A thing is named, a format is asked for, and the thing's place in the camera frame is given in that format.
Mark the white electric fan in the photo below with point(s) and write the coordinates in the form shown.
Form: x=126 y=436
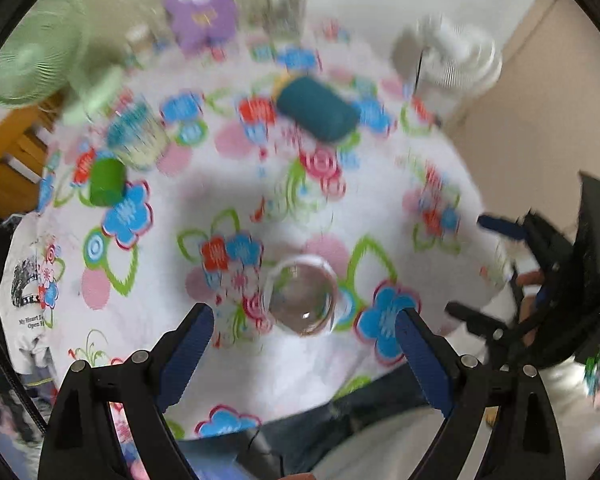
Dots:
x=452 y=62

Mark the patterned tin can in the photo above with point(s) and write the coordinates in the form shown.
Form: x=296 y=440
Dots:
x=135 y=135

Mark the person's right hand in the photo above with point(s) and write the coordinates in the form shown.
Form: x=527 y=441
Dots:
x=530 y=278

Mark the purple plush toy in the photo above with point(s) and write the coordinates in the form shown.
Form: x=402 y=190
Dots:
x=200 y=5

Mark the floral tablecloth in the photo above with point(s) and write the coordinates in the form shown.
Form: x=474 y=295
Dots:
x=260 y=195

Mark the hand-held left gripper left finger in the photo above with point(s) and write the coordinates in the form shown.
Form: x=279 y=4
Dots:
x=190 y=355

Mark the clear glass jar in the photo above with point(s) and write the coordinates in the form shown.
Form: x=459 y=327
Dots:
x=286 y=5

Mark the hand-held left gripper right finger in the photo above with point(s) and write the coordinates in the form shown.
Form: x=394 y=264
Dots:
x=425 y=365

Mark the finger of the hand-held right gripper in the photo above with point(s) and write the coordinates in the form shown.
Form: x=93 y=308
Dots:
x=480 y=321
x=502 y=228

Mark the wooden furniture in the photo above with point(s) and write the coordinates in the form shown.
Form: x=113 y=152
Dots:
x=15 y=150

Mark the green cylindrical cup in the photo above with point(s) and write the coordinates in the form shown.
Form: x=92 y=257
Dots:
x=105 y=182

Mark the teal pouch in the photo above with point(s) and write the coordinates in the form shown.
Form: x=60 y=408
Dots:
x=317 y=107

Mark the person's jeans leg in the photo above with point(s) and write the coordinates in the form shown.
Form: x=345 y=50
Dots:
x=330 y=425

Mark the clear glass cup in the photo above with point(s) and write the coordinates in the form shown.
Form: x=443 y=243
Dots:
x=300 y=297

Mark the green electric fan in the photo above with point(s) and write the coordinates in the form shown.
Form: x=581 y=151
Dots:
x=35 y=60

